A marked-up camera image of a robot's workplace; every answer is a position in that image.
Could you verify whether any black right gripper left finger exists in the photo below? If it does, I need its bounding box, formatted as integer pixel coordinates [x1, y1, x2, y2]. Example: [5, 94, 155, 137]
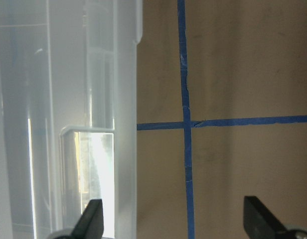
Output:
[71, 199, 104, 239]

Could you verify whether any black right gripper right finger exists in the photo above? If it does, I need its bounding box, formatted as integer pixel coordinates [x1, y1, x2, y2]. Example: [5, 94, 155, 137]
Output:
[244, 196, 288, 239]

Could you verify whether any clear plastic box lid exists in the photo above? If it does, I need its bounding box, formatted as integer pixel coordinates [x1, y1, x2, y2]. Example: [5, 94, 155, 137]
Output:
[0, 0, 143, 239]

